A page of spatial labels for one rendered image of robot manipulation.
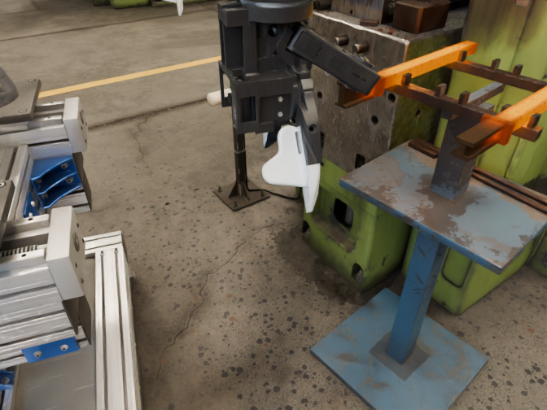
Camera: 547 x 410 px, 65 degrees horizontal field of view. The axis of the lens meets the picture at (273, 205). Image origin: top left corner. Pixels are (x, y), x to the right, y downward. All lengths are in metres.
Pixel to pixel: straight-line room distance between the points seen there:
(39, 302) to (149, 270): 1.02
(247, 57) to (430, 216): 0.64
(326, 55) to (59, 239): 0.50
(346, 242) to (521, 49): 0.83
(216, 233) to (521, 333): 1.21
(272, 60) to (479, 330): 1.38
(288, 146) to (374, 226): 1.02
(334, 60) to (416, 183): 0.65
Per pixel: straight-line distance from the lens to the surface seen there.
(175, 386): 1.44
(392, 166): 1.11
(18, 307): 0.79
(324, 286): 1.65
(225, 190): 2.12
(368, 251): 1.51
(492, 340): 1.66
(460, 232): 0.94
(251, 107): 0.43
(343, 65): 0.46
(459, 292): 1.60
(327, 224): 1.68
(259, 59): 0.43
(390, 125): 1.23
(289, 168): 0.44
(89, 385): 1.26
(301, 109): 0.43
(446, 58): 1.03
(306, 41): 0.43
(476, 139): 0.67
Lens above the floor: 1.22
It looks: 37 degrees down
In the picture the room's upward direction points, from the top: straight up
